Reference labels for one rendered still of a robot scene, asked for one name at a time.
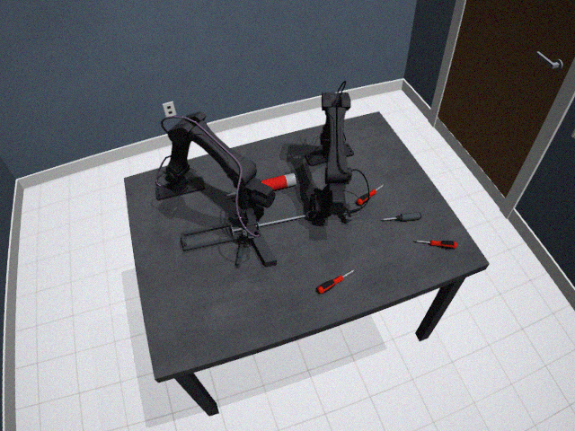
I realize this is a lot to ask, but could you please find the white sealant cartridge with red and yellow stripes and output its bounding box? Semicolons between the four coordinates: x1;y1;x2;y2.
227;173;296;196

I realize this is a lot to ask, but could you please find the grey screwdriver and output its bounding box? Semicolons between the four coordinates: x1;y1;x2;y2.
383;212;421;221

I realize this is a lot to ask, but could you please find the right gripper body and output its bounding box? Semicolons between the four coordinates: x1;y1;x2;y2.
232;198;264;234

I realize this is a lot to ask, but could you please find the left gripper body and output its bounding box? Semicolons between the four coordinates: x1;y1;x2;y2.
312;188;351;217

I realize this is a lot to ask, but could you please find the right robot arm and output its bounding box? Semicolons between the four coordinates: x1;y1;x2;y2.
155;111;275;208

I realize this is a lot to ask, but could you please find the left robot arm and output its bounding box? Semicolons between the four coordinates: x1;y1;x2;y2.
305;92;354;223

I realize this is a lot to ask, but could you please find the red and black screwdriver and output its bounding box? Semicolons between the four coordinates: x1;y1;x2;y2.
317;269;356;294
414;240;457;249
357;184;384;205

